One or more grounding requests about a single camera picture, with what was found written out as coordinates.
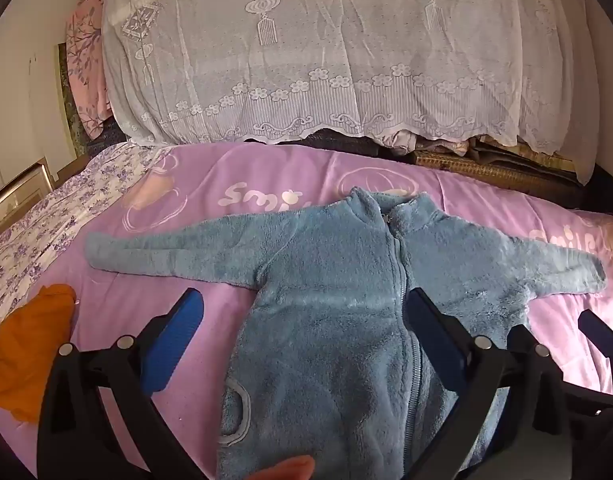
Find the orange garment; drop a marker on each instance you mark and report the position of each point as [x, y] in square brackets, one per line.
[26, 350]

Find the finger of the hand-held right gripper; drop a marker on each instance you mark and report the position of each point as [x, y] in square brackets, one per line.
[593, 399]
[598, 332]

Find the wooden headboard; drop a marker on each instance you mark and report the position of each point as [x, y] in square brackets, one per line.
[16, 185]

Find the purple floral bedsheet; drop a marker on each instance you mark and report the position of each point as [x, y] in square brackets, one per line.
[51, 215]

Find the green patterned panel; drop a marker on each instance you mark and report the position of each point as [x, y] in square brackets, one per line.
[69, 110]

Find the pink floral cloth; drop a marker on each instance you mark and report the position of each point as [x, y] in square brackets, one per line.
[84, 60]

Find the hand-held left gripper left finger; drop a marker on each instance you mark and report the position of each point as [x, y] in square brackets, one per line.
[179, 330]

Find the pink printed blanket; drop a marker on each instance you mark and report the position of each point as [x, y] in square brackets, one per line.
[151, 270]

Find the white lace cover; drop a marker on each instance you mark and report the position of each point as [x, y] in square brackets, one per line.
[336, 60]

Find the dark patterned cloth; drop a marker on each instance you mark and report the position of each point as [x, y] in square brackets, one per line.
[106, 135]

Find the person's left hand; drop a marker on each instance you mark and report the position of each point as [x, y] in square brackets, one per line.
[286, 470]

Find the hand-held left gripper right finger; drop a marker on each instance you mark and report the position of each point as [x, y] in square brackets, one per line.
[436, 340]

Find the folded fabrics under cover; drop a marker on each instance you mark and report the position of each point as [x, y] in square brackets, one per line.
[426, 142]

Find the blue fleece baby onesie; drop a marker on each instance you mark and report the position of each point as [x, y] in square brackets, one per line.
[326, 310]

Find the brown woven mat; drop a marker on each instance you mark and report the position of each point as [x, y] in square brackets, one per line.
[486, 172]

